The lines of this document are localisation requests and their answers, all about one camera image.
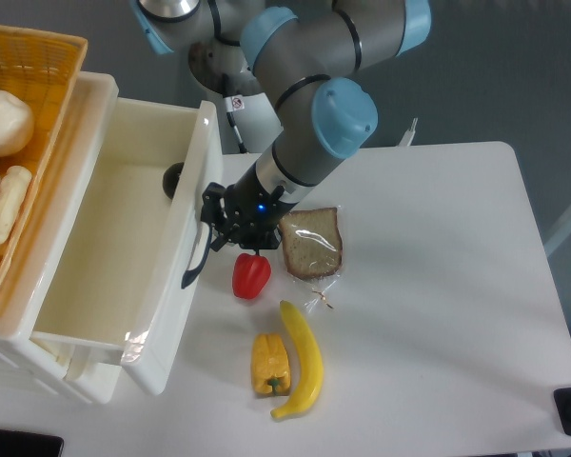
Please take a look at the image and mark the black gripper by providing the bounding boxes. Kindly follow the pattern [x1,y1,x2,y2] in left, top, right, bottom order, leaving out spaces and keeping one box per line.
[201,178,290,256]

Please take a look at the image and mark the white top drawer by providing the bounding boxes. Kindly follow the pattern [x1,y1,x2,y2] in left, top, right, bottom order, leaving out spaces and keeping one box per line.
[32,98,223,401]

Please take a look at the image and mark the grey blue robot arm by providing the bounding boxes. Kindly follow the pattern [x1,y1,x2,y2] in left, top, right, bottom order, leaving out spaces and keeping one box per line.
[132,1,432,251]

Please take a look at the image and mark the black ball in drawer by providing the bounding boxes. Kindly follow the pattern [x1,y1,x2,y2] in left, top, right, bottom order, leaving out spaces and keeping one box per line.
[162,162,184,200]

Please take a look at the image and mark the white plastic drawer cabinet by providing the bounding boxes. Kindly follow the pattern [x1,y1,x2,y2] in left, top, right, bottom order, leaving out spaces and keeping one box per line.
[0,71,119,404]

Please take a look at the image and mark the red bell pepper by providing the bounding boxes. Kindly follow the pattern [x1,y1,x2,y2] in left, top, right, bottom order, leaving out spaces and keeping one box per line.
[231,253,272,300]

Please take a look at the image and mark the bagged brown bread slice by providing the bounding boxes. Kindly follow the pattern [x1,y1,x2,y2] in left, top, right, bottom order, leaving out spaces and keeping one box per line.
[278,207,345,312]

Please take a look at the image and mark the yellow bell pepper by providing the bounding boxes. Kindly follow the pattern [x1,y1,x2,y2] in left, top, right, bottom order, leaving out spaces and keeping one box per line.
[250,333,291,395]

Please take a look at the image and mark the yellow banana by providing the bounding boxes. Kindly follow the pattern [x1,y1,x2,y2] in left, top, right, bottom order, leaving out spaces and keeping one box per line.
[270,301,325,421]

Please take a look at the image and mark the beige twisted bread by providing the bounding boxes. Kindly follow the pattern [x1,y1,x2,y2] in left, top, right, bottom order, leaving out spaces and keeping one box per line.
[0,166,32,256]

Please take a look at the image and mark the round white bread bun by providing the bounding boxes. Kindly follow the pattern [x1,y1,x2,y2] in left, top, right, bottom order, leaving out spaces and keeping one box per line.
[0,90,34,158]

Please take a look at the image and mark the orange plastic basket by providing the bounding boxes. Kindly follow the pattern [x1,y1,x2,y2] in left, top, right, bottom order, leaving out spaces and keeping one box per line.
[0,25,88,293]

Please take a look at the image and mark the black device bottom left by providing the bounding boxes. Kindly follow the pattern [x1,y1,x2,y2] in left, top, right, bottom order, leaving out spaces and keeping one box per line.
[0,429,64,457]

